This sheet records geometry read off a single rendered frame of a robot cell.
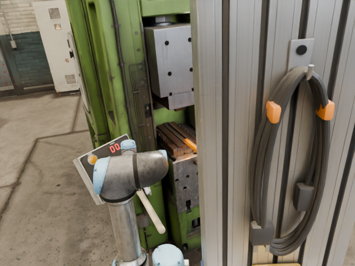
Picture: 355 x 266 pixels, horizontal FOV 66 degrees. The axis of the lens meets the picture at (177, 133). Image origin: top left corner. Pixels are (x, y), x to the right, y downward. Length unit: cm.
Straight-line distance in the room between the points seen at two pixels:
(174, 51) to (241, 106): 134
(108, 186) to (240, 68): 64
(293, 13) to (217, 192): 27
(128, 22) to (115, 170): 106
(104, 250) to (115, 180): 180
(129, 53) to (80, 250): 177
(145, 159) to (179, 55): 95
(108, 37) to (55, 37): 538
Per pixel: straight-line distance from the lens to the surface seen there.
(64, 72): 716
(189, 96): 179
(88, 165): 153
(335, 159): 46
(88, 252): 269
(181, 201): 207
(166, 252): 113
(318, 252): 58
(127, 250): 105
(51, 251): 284
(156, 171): 88
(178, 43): 169
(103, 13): 169
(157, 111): 227
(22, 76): 803
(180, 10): 184
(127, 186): 89
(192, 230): 240
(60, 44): 705
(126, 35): 172
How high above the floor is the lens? 190
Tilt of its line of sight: 26 degrees down
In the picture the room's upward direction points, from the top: 5 degrees counter-clockwise
